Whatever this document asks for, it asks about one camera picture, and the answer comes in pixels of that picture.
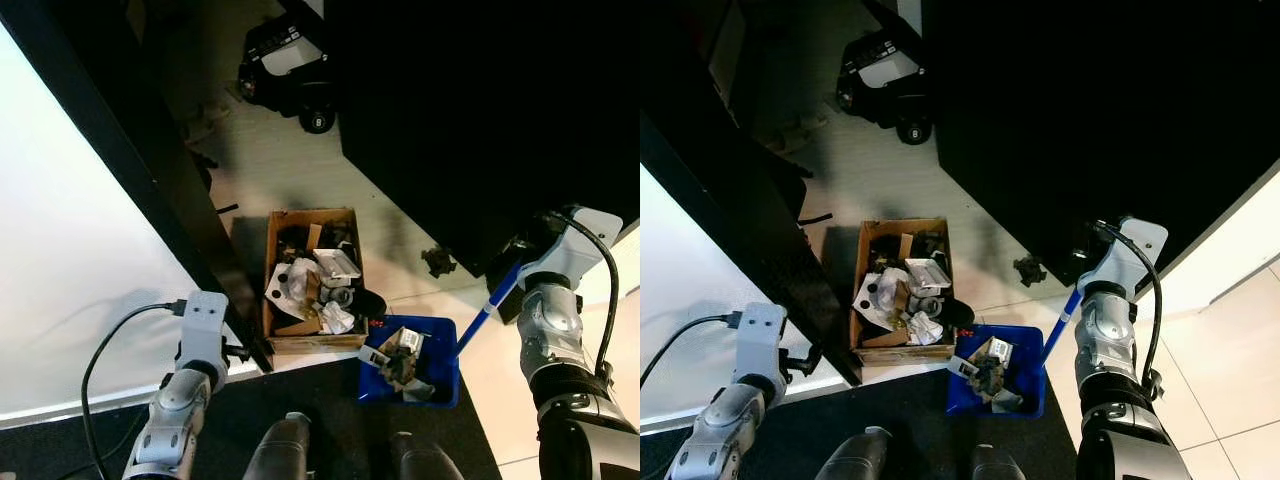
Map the blue long-handled dustpan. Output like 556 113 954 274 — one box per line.
944 284 1088 420
357 262 524 410

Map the black floor mat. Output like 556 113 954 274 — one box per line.
0 355 503 480
640 370 1088 480

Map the brown cardboard box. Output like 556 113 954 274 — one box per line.
849 217 960 367
261 207 370 357

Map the white plastic tray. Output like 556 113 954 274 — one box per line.
902 257 952 300
312 247 364 292

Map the black crumpled cloth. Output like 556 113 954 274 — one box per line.
968 358 1010 402
380 350 422 392

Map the grey robot right leg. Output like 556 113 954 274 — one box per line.
967 444 1027 480
389 431 467 480

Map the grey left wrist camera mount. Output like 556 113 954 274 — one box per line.
177 289 232 374
732 302 792 388

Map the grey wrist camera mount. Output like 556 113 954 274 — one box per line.
1093 216 1170 298
177 289 232 374
520 206 624 288
732 302 792 388

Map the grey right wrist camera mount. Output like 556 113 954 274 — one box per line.
520 206 624 288
1093 216 1170 298

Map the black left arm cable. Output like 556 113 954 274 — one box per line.
79 299 193 473
640 311 748 393

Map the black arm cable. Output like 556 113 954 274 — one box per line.
79 299 193 473
640 311 748 393
543 210 623 386
1093 219 1169 403

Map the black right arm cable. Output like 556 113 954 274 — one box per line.
1093 219 1169 403
543 210 623 386

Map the black wall end trim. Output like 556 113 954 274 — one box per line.
640 105 868 388
0 0 278 374

